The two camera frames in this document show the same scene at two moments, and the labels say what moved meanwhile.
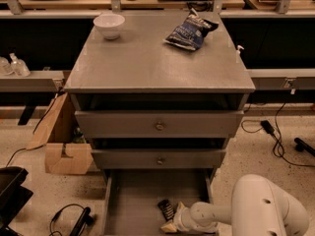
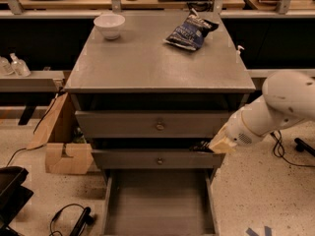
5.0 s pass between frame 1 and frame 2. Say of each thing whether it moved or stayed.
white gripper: moved
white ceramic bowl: stayed
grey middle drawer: stayed
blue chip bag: stayed
